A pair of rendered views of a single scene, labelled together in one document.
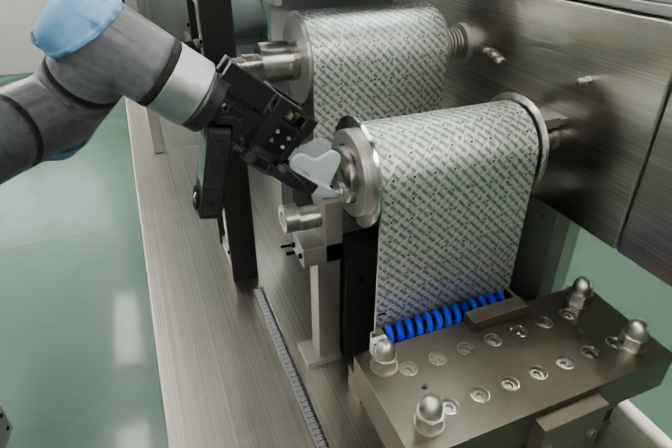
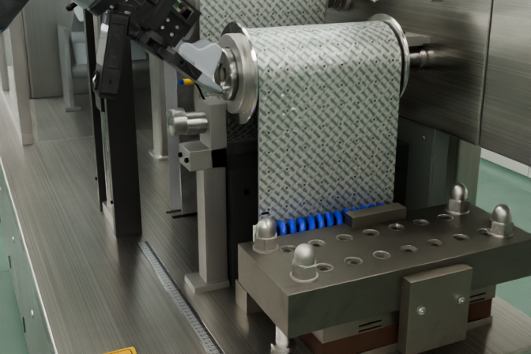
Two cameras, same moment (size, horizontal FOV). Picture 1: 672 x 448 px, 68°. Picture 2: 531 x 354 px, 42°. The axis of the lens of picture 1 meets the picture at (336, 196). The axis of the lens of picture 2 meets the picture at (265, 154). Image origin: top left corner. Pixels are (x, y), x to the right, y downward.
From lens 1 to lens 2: 42 cm
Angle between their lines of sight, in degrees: 12
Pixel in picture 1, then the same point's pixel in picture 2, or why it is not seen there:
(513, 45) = not seen: outside the picture
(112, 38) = not seen: outside the picture
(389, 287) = (270, 182)
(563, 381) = (431, 253)
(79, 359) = not seen: outside the picture
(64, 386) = not seen: outside the picture
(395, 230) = (273, 121)
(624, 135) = (470, 39)
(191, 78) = not seen: outside the picture
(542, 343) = (417, 233)
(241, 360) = (126, 290)
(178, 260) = (54, 224)
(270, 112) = (162, 1)
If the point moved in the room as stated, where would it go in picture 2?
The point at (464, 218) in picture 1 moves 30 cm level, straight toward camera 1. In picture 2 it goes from (337, 118) to (295, 186)
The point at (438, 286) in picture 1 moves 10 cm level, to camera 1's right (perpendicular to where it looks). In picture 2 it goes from (319, 190) to (385, 189)
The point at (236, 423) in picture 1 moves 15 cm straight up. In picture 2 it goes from (122, 329) to (114, 235)
